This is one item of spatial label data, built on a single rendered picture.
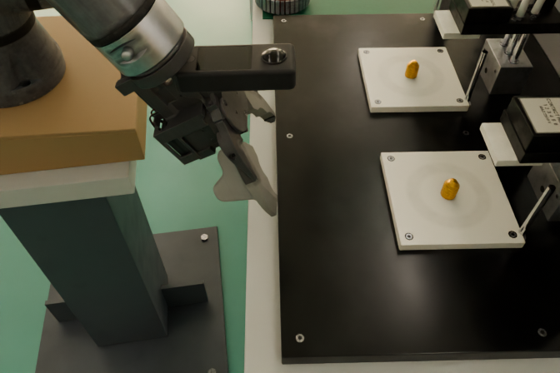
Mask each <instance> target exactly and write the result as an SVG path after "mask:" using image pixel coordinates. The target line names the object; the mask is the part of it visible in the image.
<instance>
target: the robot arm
mask: <svg viewBox="0 0 560 373"><path fill-rule="evenodd" d="M49 8H54V9H55V10H56V11H58V12H59V13H60V14H61V15H62V16H63V17H64V18H65V19H66V20H67V21H68V22H69V23H70V24H71V25H72V26H73V27H74V28H75V29H76V30H77V31H78V32H79V33H80V34H82V35H83V36H84V37H85V38H86V39H87V40H88V41H89V42H90V43H91V44H92V45H93V46H94V47H95V48H96V49H97V50H98V51H99V52H100V53H101V54H102V55H103V56H104V57H105V58H106V59H107V60H108V61H109V62H110V63H111V64H112V65H113V66H114V67H115V68H116V69H117V70H118V71H119V72H120V74H121V78H120V79H119V80H117V82H116V85H115V88H116V89H117V90H118V91H120V93H121V94H123V95H124V96H126V95H128V94H130V93H132V92H135V93H136V94H137V95H138V96H139V97H140V98H142V99H143V100H144V101H145V103H147V104H148V105H149V106H150V108H152V110H151V116H150V117H149V121H150V122H151V124H152V125H153V127H154V128H155V129H154V133H153V137H154V138H155V139H156V140H157V141H158V142H160V143H161V144H162V145H163V146H164V147H165V148H166V149H168V150H169V151H170V152H171V153H172V154H173V155H174V156H175V157H176V158H177V159H178V160H179V161H180V162H181V163H182V164H184V165H186V164H188V163H190V162H194V161H196V160H197V159H200V160H202V159H203V158H206V157H209V156H211V155H213V154H215V153H216V147H220V148H221V150H220V151H219V152H218V154H217V160H218V162H219V164H220V167H221V168H222V176H221V177H220V179H219V180H218V181H217V182H216V184H215V185H214V187H213V192H214V194H215V196H216V198H217V199H218V200H220V201H244V200H255V201H257V203H258V204H259V205H260V207H261V208H262V209H263V210H264V211H265V212H266V213H267V214H268V215H270V216H276V215H277V206H278V195H277V194H276V193H275V192H274V190H273V189H272V187H271V185H270V183H269V180H268V177H267V176H266V175H265V173H264V172H263V170H262V168H261V166H260V163H259V160H258V155H257V153H256V152H255V150H254V148H253V146H251V145H250V144H248V143H246V142H243V139H242V137H241V134H243V133H245V132H248V114H253V115H254V116H255V117H261V118H262V119H263V120H264V121H265V122H270V123H272V122H275V112H274V111H273V110H272V108H270V106H269V105H268V103H267V102H266V101H265V99H264V98H263V97H262V96H261V95H260V94H259V93H258V91H266V90H291V89H294V88H295V86H296V58H295V47H294V46H293V45H292V44H291V43H274V44H246V45H217V46H194V43H195V42H194V38H193V37H192V35H191V34H190V33H189V32H188V30H187V29H186V28H185V27H184V26H183V21H182V19H181V18H180V17H179V16H178V15H177V14H176V13H175V12H174V11H173V9H172V8H171V7H170V6H169V5H168V3H167V2H166V1H165V0H0V108H6V107H16V106H20V105H22V104H26V103H29V102H32V101H34V100H37V99H38V98H40V97H42V96H44V95H46V94H47V93H49V92H50V91H52V90H53V89H54V88H55V86H57V85H58V84H59V83H60V81H61V80H62V78H63V75H64V73H65V70H66V63H65V60H64V57H63V53H62V50H61V48H60V47H59V45H58V44H57V42H56V41H55V40H54V39H53V38H52V37H51V36H50V35H49V33H48V32H47V30H46V29H45V28H44V27H43V25H42V24H41V23H40V22H39V21H38V20H37V18H36V16H35V14H34V11H37V10H43V9H49ZM153 111H155V112H154V113H153ZM151 117H154V118H153V122H152V120H151ZM162 119H163V120H162ZM160 123H162V128H160ZM168 144H169V145H170V146H171V147H170V146H169V145H168ZM173 149H174V150H173ZM178 153H179V154H180V155H181V156H180V155H179V154H178Z"/></svg>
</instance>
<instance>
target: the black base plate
mask: <svg viewBox="0 0 560 373"><path fill-rule="evenodd" d="M504 35H505V34H483V35H480V37H479V38H466V39H443V38H442V36H441V33H440V32H439V29H438V25H437V24H436V21H435V19H434V17H433V13H396V14H333V15H273V44H274V43H291V44H292V45H293V46H294V47H295V58H296V86H295V88H294V89H291V90H275V119H276V153H277V218H278V252H279V285H280V319H281V352H282V364H283V365H291V364H325V363H360V362H395V361H464V360H499V359H533V358H560V221H548V220H547V218H546V216H545V214H544V212H543V209H542V210H541V211H540V213H539V214H538V215H537V217H536V219H535V220H534V222H533V223H532V225H531V226H530V227H529V229H528V230H527V232H526V233H525V235H526V240H525V244H524V246H523V247H522V248H483V249H442V250H401V251H400V250H399V247H398V240H397V236H396V232H395V228H394V224H393V216H392V213H391V208H390V204H389V200H388V193H387V188H386V184H385V181H384V176H383V169H382V165H381V161H380V156H381V152H463V151H488V148H487V145H486V143H485V141H484V139H483V135H482V133H481V131H480V126H481V125H482V123H494V122H500V117H501V115H502V114H503V110H504V109H508V106H509V104H510V102H511V100H512V98H513V97H518V96H560V77H559V76H558V74H557V72H556V71H555V69H554V67H553V65H552V64H551V63H550V61H549V60H548V57H547V56H546V54H545V53H544V51H543V50H542V48H541V47H540V45H539V43H538V41H537V40H536V38H535V37H534V36H533V34H529V37H528V39H527V41H526V43H525V46H524V48H523V51H524V52H525V53H526V55H527V58H528V59H529V61H530V63H531V64H532V66H533V69H532V71H531V73H530V75H529V77H528V79H527V81H526V83H525V85H524V87H523V89H522V92H521V93H520V94H489V92H488V90H487V88H486V86H485V83H484V81H483V79H482V77H481V75H480V74H479V77H478V80H477V83H476V85H475V88H474V90H473V92H472V95H471V98H470V103H471V106H470V107H469V108H468V110H467V111H466V112H370V109H369V105H368V98H367V93H366V89H365V86H364V81H363V74H362V70H361V66H360V62H359V57H358V49H359V48H380V47H445V48H446V49H447V53H448V55H449V57H450V59H451V61H452V64H453V67H454V69H455V72H456V74H457V77H458V79H459V81H460V83H461V86H462V89H463V91H464V94H465V96H466V94H467V91H468V88H469V85H470V82H471V81H472V78H473V74H474V72H475V69H476V67H477V63H478V59H479V57H480V54H481V51H482V49H483V45H484V43H485V41H486V39H488V38H503V37H504ZM488 152H489V151H488ZM492 163H493V162H492ZM493 165H494V163H493ZM494 167H495V165H494ZM532 167H533V166H509V167H495V169H496V171H497V174H498V177H499V179H500V182H501V183H502V187H503V189H504V191H505V193H506V196H507V199H508V201H509V203H510V206H511V208H512V211H513V214H514V216H515V218H516V220H517V223H518V225H519V228H520V227H521V226H522V224H523V223H524V222H525V220H526V219H527V217H528V215H529V214H530V212H531V211H532V209H533V208H534V207H535V205H536V204H537V202H538V199H537V197H536V194H535V192H534V190H533V188H532V185H531V183H530V181H529V180H528V173H529V172H530V170H531V169H532Z"/></svg>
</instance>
